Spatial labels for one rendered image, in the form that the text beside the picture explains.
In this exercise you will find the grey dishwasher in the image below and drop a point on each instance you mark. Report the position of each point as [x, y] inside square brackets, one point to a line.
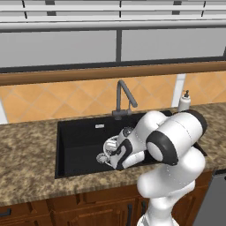
[212, 203]

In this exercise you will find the wooden window sill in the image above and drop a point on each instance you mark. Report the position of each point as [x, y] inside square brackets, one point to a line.
[88, 74]

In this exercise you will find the wooden drawer front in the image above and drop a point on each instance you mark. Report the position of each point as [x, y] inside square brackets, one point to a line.
[26, 213]

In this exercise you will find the white soap dispenser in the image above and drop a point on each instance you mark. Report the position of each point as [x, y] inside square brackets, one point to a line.
[184, 103]

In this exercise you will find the black kitchen sink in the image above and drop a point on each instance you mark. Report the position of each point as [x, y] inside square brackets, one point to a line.
[79, 141]

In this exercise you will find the silver sink drain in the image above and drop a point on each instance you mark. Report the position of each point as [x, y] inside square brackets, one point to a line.
[101, 158]

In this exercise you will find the grey sink faucet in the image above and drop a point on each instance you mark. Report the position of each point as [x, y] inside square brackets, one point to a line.
[119, 97]

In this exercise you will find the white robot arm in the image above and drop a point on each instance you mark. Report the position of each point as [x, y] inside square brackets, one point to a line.
[176, 138]

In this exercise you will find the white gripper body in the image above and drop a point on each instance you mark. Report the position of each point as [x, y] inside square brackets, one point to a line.
[110, 145]

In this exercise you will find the grey framed window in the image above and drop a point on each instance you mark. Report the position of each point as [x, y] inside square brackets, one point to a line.
[58, 47]

